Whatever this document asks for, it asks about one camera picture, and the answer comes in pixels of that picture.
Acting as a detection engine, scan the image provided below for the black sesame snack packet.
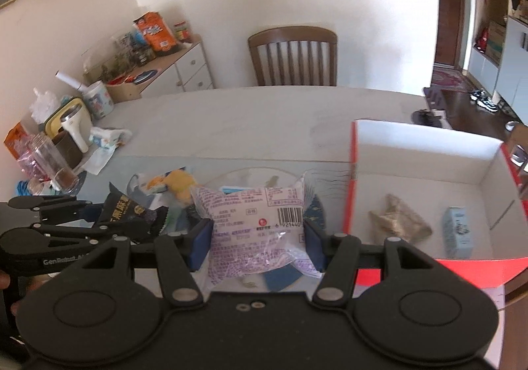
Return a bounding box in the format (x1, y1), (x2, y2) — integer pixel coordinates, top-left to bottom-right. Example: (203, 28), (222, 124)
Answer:
(96, 182), (169, 243)

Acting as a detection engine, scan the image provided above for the pink printed plastic bag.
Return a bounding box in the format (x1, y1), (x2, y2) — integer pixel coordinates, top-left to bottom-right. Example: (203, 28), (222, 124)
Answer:
(191, 176), (320, 287)

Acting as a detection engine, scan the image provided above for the yellow plush toy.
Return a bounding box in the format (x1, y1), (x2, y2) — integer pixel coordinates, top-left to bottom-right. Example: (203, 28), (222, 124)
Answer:
(146, 169), (198, 206)

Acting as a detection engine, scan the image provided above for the silver foil snack packet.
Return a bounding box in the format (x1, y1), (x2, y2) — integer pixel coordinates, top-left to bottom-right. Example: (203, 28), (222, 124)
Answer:
(369, 194), (433, 244)

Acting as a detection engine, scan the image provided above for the light blue herbal product box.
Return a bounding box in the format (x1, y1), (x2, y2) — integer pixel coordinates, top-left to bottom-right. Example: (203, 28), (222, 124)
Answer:
(442, 206), (474, 259)

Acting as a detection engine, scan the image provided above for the white tissue paper pack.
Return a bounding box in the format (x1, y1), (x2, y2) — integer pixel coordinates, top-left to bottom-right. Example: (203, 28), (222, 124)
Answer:
(126, 172), (183, 209)

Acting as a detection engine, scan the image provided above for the person's left hand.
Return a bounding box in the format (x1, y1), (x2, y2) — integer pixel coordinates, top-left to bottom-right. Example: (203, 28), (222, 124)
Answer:
(0, 271), (31, 316)

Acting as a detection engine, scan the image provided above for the orange toy in blister pack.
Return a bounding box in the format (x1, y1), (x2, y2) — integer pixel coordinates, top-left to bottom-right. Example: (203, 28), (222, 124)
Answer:
(219, 186), (263, 195)

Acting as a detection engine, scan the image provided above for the clear glass cup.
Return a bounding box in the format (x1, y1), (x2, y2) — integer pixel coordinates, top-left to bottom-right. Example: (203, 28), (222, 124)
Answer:
(29, 133), (79, 194)

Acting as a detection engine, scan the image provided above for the small white tissue packet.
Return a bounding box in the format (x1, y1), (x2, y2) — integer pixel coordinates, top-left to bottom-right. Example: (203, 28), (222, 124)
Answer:
(82, 127), (132, 175)

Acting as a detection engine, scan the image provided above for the patterned round tin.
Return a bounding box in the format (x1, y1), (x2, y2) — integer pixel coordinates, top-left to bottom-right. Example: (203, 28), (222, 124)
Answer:
(82, 80), (115, 120)

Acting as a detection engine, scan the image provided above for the red cardboard shoe box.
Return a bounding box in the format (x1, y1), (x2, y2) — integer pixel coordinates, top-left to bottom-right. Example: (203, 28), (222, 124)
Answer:
(343, 120), (527, 288)

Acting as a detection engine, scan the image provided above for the cardboard tray with plants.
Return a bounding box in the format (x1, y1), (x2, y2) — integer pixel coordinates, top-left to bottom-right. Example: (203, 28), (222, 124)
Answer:
(83, 55), (141, 103)

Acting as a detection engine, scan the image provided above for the white sideboard cabinet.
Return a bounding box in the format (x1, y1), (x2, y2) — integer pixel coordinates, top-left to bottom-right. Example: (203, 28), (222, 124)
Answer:
(81, 34), (216, 103)

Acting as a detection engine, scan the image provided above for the orange snack bag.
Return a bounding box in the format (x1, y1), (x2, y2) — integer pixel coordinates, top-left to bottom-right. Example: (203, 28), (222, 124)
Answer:
(133, 12), (179, 56)

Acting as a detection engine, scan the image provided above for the brown wooden chair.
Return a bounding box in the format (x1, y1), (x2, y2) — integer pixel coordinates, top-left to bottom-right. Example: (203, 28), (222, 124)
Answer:
(248, 25), (338, 87)

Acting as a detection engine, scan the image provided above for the red jar on sideboard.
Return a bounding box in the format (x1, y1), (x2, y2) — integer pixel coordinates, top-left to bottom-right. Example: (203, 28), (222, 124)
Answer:
(174, 21), (192, 43)

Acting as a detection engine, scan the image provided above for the pair of sneakers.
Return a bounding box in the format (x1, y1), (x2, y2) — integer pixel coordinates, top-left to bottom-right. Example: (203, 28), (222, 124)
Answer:
(469, 90), (499, 114)

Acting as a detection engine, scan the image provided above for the white shoe cabinet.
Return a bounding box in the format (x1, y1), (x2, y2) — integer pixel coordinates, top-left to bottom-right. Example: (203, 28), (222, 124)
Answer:
(464, 0), (527, 123)

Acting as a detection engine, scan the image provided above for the dark wooden door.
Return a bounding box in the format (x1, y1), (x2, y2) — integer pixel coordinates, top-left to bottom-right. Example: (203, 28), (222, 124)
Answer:
(435, 0), (464, 67)

